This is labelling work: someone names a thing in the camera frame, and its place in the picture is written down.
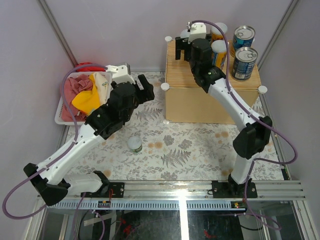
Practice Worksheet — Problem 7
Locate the blue mixed bean can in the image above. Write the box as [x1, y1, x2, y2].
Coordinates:
[211, 40, 227, 70]

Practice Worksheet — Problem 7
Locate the dark blue soup can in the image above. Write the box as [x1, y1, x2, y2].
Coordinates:
[231, 47, 258, 81]

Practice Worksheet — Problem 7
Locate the green can clear lid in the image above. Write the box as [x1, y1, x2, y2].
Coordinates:
[127, 136, 142, 153]

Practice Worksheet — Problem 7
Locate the light blue Progresso soup can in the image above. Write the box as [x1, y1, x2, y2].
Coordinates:
[230, 25, 256, 57]

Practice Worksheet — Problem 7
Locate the orange can clear lid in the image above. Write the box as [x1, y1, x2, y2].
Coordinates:
[180, 29, 191, 41]

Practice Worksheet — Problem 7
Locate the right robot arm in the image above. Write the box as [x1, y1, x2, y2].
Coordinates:
[175, 37, 273, 198]

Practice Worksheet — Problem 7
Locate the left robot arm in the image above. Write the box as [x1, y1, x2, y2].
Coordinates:
[23, 74, 155, 206]

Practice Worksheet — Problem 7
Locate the cream patterned cloth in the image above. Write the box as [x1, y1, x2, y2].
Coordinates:
[93, 72, 112, 105]

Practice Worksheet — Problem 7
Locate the yellow cloth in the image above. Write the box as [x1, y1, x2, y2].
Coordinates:
[71, 73, 101, 116]

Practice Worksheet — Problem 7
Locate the red cloth behind basket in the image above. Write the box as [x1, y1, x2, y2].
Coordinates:
[75, 62, 101, 73]

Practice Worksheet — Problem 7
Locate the pink cloth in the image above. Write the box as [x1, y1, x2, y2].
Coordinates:
[61, 74, 93, 122]

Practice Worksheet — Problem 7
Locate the white plastic basket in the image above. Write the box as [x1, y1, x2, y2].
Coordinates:
[54, 71, 112, 125]

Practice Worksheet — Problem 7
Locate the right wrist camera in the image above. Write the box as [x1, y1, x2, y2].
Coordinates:
[187, 22, 207, 44]

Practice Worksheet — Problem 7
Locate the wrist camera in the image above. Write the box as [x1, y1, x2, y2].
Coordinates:
[105, 62, 136, 85]
[187, 22, 207, 44]

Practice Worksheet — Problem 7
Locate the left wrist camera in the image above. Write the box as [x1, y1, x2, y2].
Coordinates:
[105, 62, 136, 85]

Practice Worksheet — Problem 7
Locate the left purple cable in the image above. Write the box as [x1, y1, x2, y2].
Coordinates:
[1, 63, 108, 221]

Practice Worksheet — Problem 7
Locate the aluminium rail frame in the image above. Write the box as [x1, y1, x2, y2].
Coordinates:
[48, 180, 306, 211]

